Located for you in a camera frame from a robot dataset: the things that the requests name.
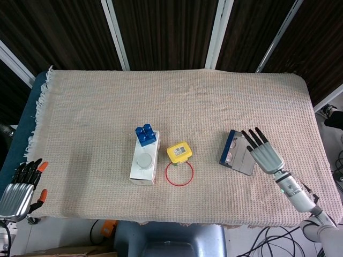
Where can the orange device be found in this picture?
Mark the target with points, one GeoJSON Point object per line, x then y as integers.
{"type": "Point", "coordinates": [108, 228]}

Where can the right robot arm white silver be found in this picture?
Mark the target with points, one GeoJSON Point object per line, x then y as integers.
{"type": "Point", "coordinates": [297, 194]}

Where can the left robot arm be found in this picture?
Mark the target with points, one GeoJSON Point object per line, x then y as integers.
{"type": "Point", "coordinates": [4, 225]}

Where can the beige woven fringed cloth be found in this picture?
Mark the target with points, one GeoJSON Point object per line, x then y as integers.
{"type": "Point", "coordinates": [187, 107]}

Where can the white frame post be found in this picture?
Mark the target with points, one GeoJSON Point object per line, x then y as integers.
{"type": "Point", "coordinates": [218, 34]}
{"type": "Point", "coordinates": [115, 34]}
{"type": "Point", "coordinates": [329, 100]}
{"type": "Point", "coordinates": [14, 63]}
{"type": "Point", "coordinates": [278, 37]}

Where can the caster wheel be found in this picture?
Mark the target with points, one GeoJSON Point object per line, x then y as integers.
{"type": "Point", "coordinates": [33, 220]}

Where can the black shoe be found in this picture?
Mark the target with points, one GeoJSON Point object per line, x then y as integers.
{"type": "Point", "coordinates": [335, 119]}

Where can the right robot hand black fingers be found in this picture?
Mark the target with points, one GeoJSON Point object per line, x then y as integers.
{"type": "Point", "coordinates": [268, 159]}

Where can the blue building block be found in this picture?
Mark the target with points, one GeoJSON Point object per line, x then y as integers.
{"type": "Point", "coordinates": [146, 136]}

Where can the brown cardboard box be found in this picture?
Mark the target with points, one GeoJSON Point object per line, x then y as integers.
{"type": "Point", "coordinates": [67, 252]}

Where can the white cardboard box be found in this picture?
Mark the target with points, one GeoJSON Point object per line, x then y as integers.
{"type": "Point", "coordinates": [143, 175]}

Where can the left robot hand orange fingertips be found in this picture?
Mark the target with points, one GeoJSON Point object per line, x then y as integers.
{"type": "Point", "coordinates": [16, 199]}

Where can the small yellow box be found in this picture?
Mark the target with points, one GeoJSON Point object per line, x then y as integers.
{"type": "Point", "coordinates": [179, 152]}

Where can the blue and grey case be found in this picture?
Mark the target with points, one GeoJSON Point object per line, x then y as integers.
{"type": "Point", "coordinates": [245, 160]}

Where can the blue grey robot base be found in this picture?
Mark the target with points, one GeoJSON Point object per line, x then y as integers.
{"type": "Point", "coordinates": [171, 238]}

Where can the thin-framed eyeglasses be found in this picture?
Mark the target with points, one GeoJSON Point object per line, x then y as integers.
{"type": "Point", "coordinates": [230, 158]}

